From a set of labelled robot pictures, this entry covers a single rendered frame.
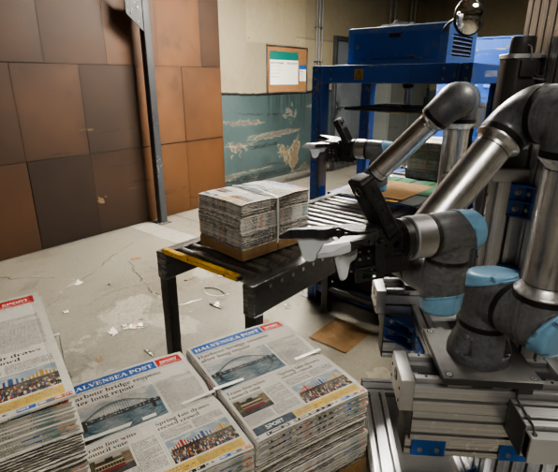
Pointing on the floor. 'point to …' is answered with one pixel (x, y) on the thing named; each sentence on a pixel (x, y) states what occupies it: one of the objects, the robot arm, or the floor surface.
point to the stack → (227, 409)
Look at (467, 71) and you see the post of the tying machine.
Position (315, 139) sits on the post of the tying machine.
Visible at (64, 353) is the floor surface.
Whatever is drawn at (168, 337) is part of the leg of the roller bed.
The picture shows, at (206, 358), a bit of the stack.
